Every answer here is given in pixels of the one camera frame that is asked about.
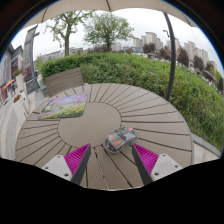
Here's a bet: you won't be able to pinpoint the tall grey sign pillar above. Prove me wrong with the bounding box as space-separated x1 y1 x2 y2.
22 24 41 96

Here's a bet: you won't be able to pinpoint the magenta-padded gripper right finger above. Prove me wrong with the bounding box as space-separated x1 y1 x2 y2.
131 143 184 186

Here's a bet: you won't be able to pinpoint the thin-crowned tree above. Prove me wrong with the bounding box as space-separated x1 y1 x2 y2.
44 9 96 57

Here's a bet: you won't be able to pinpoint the white planter box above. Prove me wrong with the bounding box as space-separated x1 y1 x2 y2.
12 89 31 128

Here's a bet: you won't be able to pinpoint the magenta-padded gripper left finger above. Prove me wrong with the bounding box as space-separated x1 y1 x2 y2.
41 143 92 186

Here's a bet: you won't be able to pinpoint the distant apartment buildings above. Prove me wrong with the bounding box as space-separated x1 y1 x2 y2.
132 31 216 69

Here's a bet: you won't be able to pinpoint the round-crowned tree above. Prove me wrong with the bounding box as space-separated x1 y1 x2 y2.
82 11 135 53

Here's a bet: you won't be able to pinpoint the transparent computer mouse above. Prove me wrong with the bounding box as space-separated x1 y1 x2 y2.
103 125 140 155

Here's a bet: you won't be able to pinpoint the dark curved umbrella pole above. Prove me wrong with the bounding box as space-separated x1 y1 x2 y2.
162 12 177 102

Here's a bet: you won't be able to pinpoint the slatted brown chair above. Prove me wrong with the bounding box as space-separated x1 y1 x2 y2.
44 67 85 98

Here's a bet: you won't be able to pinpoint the flower print mouse pad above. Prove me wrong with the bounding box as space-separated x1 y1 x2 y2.
37 92 90 121

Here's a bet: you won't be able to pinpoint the green hedge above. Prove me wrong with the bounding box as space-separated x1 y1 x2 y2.
39 51 224 152

